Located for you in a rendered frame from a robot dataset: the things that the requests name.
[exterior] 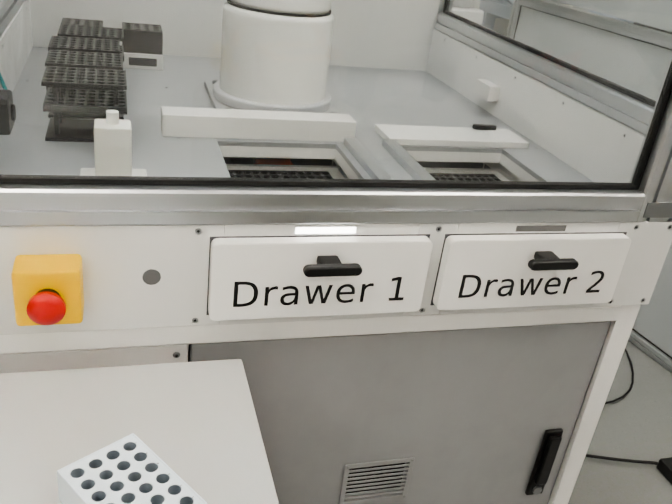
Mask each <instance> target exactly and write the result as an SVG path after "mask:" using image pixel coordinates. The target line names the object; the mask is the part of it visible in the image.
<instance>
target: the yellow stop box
mask: <svg viewBox="0 0 672 504"><path fill-rule="evenodd" d="M11 279H12V289H13V299H14V309H15V319H16V323H17V325H18V326H33V325H40V324H37V323H35V322H33V321H32V320H31V319H30V318H29V317H28V315H27V311H26V310H27V304H28V301H29V299H30V298H31V297H32V296H33V295H35V294H37V293H40V292H45V291H47V292H53V293H56V294H58V295H59V296H61V297H62V298H63V300H64V301H65V304H66V312H65V315H64V317H63V319H62V320H61V321H59V322H58V323H56V324H78V323H81V322H82V320H83V313H84V289H83V267H82V257H81V255H80V254H44V255H18V256H16V258H15V261H14V265H13V269H12V273H11ZM56 324H53V325H56Z"/></svg>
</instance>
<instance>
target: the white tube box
mask: <svg viewBox="0 0 672 504"><path fill-rule="evenodd" d="M57 479H58V492H59V500H60V501H61V502H62V503H63V504H207V502H206V501H205V500H204V499H203V498H202V497H201V496H200V495H199V494H197V493H196V492H195V491H194V490H193V489H192V488H191V487H190V486H189V485H188V484H187V483H186V482H185V481H184V480H183V479H182V478H181V477H180V476H178V475H177V474H176V473H175V472H174V471H173V470H172V469H171V468H170V467H169V466H168V465H167V464H166V463H165V462H164V461H163V460H162V459H161V458H159V457H158V456H157V455H156V454H155V453H154V452H153V451H152V450H151V449H150V448H149V447H148V446H147V445H146V444H145V443H144V442H143V441H142V440H140V439H139V438H138V437H137V436H136V435H135V434H134V433H132V434H130V435H128V436H126V437H124V438H122V439H120V440H118V441H116V442H114V443H112V444H110V445H108V446H106V447H104V448H102V449H100V450H98V451H96V452H93V453H91V454H89V455H87V456H85V457H83V458H81V459H79V460H77V461H75V462H73V463H71V464H69V465H67V466H65V467H63V468H61V469H59V470H57Z"/></svg>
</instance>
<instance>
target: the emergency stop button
mask: <svg viewBox="0 0 672 504"><path fill-rule="evenodd" d="M26 311H27V315H28V317H29V318H30V319H31V320H32V321H33V322H35V323H37V324H40V325H53V324H56V323H58V322H59V321H61V320H62V319H63V317H64V315H65V312H66V304H65V301H64V300H63V298H62V297H61V296H59V295H58V294H56V293H53V292H47V291H45V292H40V293H37V294H35V295H33V296H32V297H31V298H30V299H29V301H28V304H27V310H26Z"/></svg>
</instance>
